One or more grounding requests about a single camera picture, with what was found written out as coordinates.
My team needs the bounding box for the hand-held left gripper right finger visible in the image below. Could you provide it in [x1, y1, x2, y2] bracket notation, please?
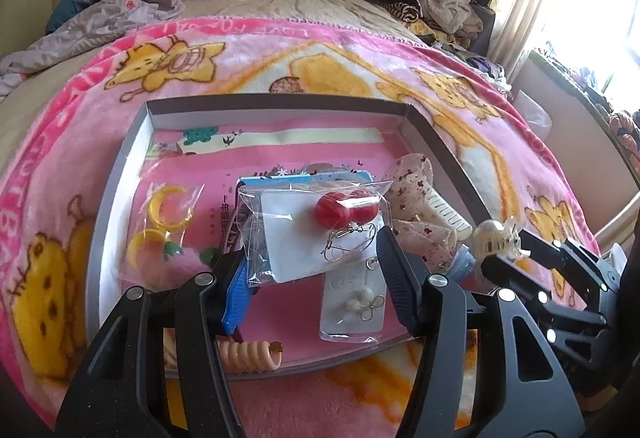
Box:
[375, 225, 586, 438]

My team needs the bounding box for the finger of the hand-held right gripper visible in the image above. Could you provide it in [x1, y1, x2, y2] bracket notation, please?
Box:
[480, 253, 608, 344]
[517, 228, 621, 299]

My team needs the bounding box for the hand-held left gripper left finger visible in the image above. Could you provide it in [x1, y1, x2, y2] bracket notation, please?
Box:
[55, 250, 251, 438]

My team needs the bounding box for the small pearly claw clip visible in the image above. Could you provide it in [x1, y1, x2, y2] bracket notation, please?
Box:
[472, 215, 531, 261]

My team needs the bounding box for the light blue hair tie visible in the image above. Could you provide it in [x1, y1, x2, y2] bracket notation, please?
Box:
[442, 243, 476, 281]

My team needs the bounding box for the peach spiral hair tie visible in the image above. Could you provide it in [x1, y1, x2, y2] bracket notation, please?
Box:
[165, 328, 283, 374]

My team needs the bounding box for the pearl earrings packet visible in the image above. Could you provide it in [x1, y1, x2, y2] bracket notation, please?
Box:
[319, 268, 388, 344]

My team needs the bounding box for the red ball earrings packet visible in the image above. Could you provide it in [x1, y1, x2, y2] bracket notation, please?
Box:
[235, 178, 396, 284]

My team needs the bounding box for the sheer dotted hair bow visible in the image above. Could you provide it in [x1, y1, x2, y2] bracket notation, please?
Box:
[387, 153, 458, 274]

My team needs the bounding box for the yellow hoop earrings packet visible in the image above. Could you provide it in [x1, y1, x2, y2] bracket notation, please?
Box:
[120, 180, 206, 279]

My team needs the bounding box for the grey cardboard box pink inside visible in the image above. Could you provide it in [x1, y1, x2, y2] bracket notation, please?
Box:
[82, 93, 483, 381]

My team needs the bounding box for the white plastic bag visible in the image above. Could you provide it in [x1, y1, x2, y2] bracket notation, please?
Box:
[520, 90, 553, 139]

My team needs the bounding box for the pink printed bear blanket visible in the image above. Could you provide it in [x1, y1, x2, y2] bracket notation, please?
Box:
[0, 15, 603, 438]

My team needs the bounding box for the window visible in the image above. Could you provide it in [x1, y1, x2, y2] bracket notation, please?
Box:
[520, 0, 640, 94]

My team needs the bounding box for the pile of mixed clothes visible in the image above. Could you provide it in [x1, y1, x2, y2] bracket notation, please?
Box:
[357, 0, 511, 89]

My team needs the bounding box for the beige bed sheet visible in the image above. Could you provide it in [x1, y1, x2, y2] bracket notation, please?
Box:
[0, 0, 431, 169]

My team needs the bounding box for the lavender crumpled cloth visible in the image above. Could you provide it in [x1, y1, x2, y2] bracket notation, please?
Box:
[0, 0, 186, 99]

